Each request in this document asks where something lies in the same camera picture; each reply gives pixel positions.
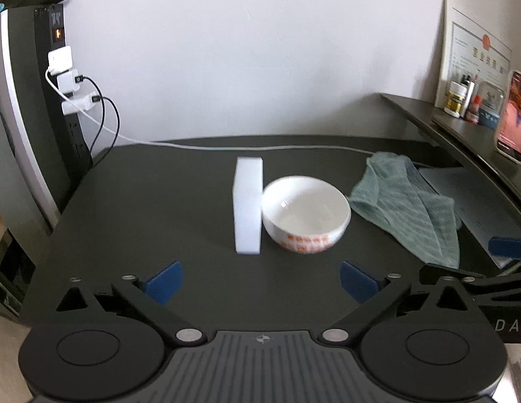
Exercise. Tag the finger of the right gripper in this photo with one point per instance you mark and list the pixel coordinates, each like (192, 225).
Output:
(505, 247)
(430, 274)

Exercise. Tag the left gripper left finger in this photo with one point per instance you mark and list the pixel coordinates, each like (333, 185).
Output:
(141, 300)

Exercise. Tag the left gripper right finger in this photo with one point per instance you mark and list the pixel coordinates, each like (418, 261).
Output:
(397, 311)

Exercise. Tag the white ceramic bowl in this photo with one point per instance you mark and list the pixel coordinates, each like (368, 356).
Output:
(304, 215)

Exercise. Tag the white melamine sponge block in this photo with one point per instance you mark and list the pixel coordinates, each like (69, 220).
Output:
(247, 205)

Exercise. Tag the teal striped dish towel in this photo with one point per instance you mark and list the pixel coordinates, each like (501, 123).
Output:
(393, 195)

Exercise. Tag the smartphone with lit screen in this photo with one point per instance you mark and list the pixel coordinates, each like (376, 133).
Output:
(508, 130)

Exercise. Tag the dark raised side shelf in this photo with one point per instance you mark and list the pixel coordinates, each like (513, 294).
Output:
(471, 145)

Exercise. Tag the red-capped small bottle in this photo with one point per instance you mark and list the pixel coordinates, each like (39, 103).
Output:
(472, 113)

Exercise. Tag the small blue white box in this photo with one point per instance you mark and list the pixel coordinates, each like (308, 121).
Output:
(492, 99)

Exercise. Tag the framed business licence certificate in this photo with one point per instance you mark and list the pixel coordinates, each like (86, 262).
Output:
(470, 49)

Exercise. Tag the bottom white charger plug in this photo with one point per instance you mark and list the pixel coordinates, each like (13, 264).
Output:
(79, 104)

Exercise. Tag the white charger plug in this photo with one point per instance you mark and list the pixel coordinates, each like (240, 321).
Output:
(60, 60)
(68, 82)
(79, 104)

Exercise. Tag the middle white charger plug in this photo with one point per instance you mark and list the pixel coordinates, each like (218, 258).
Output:
(68, 82)

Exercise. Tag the top white charger plug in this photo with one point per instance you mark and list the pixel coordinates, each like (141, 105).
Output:
(60, 60)

